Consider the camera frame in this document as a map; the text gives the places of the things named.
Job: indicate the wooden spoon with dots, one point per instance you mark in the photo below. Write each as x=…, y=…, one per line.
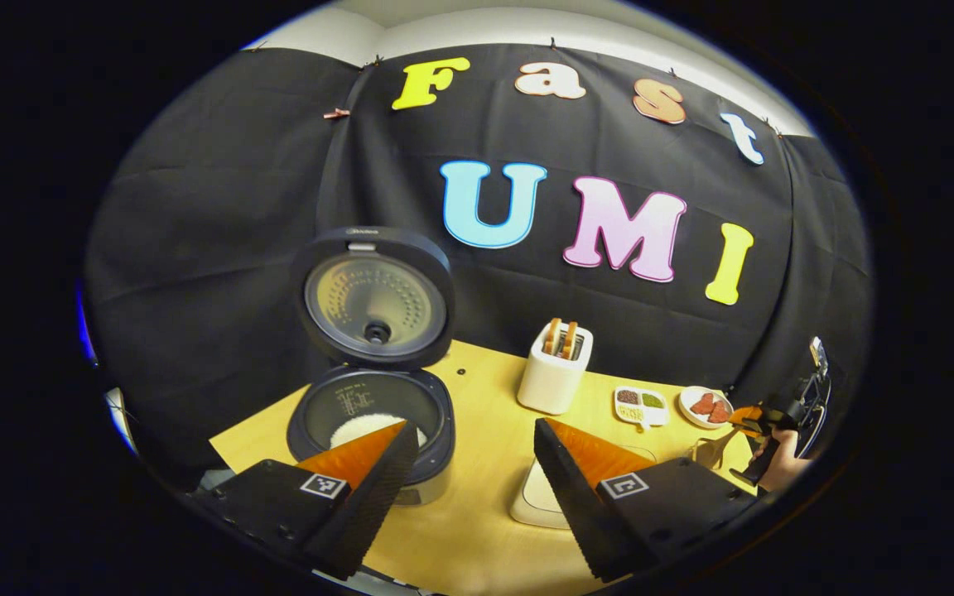
x=721, y=447

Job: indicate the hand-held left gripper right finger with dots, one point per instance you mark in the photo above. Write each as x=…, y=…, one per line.
x=576, y=505

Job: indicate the red meat piece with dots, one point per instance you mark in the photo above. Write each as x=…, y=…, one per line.
x=720, y=412
x=701, y=404

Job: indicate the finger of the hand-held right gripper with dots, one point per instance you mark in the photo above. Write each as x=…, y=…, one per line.
x=746, y=412
x=749, y=429

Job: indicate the white toaster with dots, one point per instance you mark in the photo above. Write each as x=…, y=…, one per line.
x=551, y=385

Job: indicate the white rice container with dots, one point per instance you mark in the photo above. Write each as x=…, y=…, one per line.
x=539, y=501

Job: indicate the white divided bean dish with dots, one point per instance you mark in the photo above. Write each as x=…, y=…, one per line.
x=641, y=412

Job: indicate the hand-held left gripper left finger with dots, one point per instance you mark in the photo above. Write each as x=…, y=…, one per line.
x=378, y=497

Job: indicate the red cloth clip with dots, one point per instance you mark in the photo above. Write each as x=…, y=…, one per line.
x=337, y=113

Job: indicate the dark grey rice cooker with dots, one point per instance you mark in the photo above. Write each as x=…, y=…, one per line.
x=320, y=406

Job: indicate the white rice heap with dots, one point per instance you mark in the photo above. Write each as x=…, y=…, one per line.
x=357, y=429

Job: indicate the toasted bread slice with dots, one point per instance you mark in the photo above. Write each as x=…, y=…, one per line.
x=569, y=339
x=552, y=335

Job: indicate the white round plate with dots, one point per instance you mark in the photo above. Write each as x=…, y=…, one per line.
x=705, y=424

